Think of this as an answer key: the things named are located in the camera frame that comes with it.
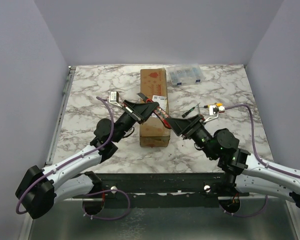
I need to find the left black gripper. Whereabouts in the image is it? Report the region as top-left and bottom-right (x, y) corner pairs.
(113, 100), (159, 144)

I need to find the clear plastic screw organizer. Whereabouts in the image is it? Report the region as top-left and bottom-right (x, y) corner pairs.
(165, 64), (206, 87)

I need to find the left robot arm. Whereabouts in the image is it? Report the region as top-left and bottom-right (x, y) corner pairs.
(15, 100), (160, 219)

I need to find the yellow handled screwdriver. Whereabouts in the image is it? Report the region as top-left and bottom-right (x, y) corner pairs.
(201, 102), (223, 109)

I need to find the brown cardboard express box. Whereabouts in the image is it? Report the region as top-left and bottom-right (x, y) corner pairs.
(139, 68), (171, 148)

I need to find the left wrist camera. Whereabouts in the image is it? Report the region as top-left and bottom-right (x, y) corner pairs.
(108, 91), (124, 109)

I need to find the red utility knife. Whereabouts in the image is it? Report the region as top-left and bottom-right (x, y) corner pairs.
(137, 92), (172, 129)

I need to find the black mounting rail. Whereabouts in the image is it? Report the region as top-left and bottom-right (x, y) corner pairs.
(83, 171), (235, 211)

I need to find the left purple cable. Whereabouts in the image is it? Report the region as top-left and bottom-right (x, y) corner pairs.
(16, 96), (131, 221)

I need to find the aluminium frame rail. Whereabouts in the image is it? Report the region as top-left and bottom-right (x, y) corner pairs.
(44, 159), (296, 201)

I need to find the purple cable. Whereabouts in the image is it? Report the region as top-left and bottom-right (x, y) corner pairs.
(16, 96), (131, 221)
(221, 103), (300, 218)

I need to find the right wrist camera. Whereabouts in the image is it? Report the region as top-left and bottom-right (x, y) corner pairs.
(204, 106), (226, 123)

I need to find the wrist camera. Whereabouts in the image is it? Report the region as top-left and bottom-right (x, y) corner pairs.
(108, 91), (124, 109)
(204, 106), (226, 123)

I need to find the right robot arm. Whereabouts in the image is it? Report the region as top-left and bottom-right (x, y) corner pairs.
(166, 114), (300, 209)

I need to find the green black screwdriver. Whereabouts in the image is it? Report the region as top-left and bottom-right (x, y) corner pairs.
(181, 103), (201, 118)

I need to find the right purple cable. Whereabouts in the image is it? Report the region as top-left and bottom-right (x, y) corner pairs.
(221, 103), (300, 218)

